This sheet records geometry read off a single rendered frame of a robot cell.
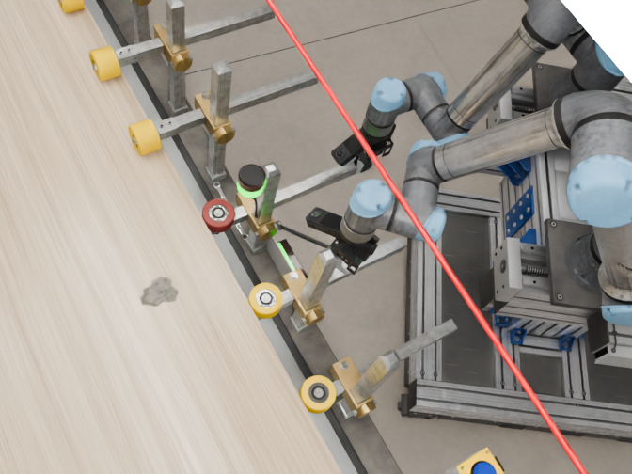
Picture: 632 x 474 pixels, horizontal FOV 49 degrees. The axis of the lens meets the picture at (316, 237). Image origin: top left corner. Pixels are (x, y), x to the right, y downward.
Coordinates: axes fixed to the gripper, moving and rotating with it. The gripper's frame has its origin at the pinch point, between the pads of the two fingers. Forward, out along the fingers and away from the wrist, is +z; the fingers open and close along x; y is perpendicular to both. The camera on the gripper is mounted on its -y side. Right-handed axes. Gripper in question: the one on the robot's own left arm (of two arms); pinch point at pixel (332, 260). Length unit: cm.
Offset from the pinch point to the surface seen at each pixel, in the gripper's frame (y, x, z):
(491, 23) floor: -39, 200, 93
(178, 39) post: -67, 16, -9
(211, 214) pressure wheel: -29.9, -10.5, 2.8
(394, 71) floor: -54, 138, 93
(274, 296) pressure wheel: -4.5, -15.7, 2.8
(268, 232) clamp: -17.7, -2.4, 6.7
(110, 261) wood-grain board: -38, -35, 3
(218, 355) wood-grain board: -4.3, -34.6, 3.2
